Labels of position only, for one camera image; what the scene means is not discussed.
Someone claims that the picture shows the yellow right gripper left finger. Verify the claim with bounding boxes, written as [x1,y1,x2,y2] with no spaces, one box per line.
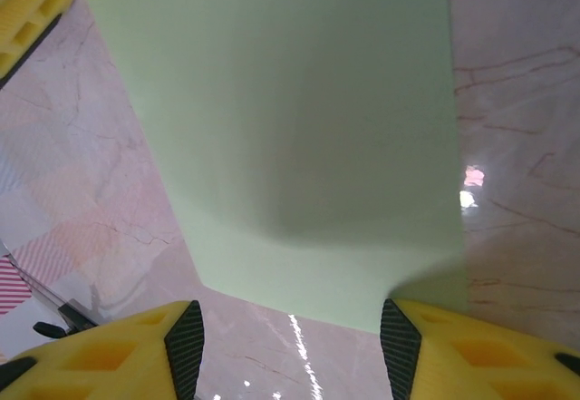
[0,299,205,400]

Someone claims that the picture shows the light green paper sheet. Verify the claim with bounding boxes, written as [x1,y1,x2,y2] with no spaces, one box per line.
[79,0,470,336]

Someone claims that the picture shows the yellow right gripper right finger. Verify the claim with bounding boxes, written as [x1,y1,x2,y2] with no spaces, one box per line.
[379,298,580,400]

